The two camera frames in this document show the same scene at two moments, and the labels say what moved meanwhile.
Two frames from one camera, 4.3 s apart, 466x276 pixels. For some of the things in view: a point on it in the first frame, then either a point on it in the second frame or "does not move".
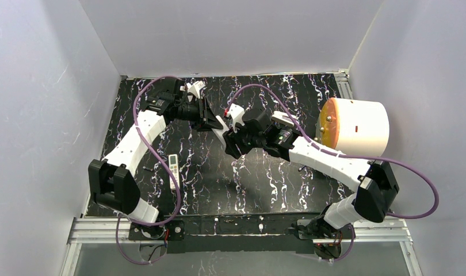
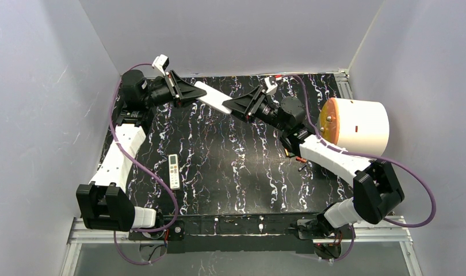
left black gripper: x=202 y=112 -> x=172 y=87
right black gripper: x=235 y=141 -> x=255 y=104
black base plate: x=236 y=233 does not move
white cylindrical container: x=353 y=126 does not move
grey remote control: x=219 y=132 -> x=213 y=98
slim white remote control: x=174 y=167 does not move
